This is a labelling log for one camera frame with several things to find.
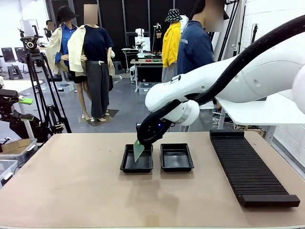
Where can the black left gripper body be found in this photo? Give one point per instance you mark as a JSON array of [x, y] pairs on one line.
[[7, 102]]

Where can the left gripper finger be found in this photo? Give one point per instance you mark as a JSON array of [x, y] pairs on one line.
[[26, 100], [26, 117]]

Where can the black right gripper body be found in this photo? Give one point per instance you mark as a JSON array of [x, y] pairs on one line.
[[155, 128]]

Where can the green circuit board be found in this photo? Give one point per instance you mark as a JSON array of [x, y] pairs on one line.
[[138, 152]]

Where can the black ESD tray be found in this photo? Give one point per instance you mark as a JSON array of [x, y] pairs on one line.
[[136, 164], [176, 158]]

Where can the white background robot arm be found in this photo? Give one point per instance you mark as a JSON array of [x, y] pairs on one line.
[[140, 40]]

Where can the black bag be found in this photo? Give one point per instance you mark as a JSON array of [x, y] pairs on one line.
[[35, 128]]

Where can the white table with leg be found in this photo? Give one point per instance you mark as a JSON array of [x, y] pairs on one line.
[[14, 84]]

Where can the black stool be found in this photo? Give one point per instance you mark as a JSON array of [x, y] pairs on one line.
[[14, 71]]

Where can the clear bin with cardboard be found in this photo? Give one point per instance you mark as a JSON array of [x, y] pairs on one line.
[[16, 150]]

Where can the dark floor mat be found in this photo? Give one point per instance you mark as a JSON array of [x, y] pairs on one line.
[[112, 113]]

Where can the grey storage bin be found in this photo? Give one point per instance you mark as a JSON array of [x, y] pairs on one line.
[[143, 88]]

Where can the clear storage bin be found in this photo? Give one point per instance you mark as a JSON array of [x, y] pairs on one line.
[[7, 169]]

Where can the white computer case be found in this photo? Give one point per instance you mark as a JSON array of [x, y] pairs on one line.
[[133, 74]]

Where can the mannequin with beige jacket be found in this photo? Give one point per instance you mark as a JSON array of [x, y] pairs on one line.
[[53, 45]]

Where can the background work table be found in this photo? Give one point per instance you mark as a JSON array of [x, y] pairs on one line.
[[145, 63]]

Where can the grey step stool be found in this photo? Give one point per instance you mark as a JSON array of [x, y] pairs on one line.
[[118, 66]]

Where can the person behind mannequin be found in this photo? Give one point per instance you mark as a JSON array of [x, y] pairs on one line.
[[50, 25]]

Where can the mannequin with yellow hoodie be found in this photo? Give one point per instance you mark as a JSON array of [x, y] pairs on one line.
[[170, 45]]

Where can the person in denim jacket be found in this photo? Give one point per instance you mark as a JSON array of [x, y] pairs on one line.
[[193, 52]]

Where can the mannequin with navy shirt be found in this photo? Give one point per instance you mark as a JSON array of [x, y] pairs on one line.
[[95, 43]]

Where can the black-clad figure with headset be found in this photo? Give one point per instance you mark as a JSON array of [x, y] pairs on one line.
[[158, 35]]

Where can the black slotted board rack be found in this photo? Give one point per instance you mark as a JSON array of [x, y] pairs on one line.
[[250, 167]]

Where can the white side table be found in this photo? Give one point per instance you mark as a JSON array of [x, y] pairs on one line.
[[257, 112]]

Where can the white hoodie mannequin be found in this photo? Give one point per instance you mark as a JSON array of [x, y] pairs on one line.
[[184, 22]]

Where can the black leaning poles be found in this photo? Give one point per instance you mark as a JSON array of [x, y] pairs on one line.
[[226, 35]]

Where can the black light stand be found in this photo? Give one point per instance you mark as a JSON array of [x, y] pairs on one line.
[[254, 33]]

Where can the black camera tripod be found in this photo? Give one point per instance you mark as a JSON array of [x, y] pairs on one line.
[[32, 51]]

